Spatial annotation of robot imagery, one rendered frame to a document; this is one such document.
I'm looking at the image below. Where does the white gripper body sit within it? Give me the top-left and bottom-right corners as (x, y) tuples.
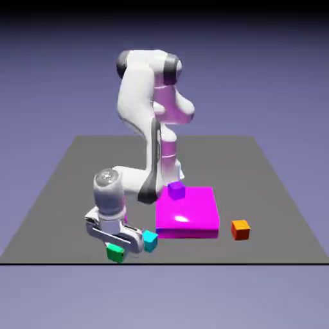
(85, 220), (145, 254)

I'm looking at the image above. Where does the small green cube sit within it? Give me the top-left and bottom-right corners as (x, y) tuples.
(105, 243), (125, 263)

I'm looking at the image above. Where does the small cyan cube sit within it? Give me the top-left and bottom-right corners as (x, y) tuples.
(141, 229), (159, 253)

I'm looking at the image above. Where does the small purple cube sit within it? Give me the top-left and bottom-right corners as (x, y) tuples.
(167, 181), (186, 201)

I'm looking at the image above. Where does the small orange cube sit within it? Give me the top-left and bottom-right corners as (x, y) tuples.
(231, 219), (251, 241)

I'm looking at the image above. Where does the large magenta box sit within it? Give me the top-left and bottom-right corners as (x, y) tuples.
(155, 186), (220, 240)

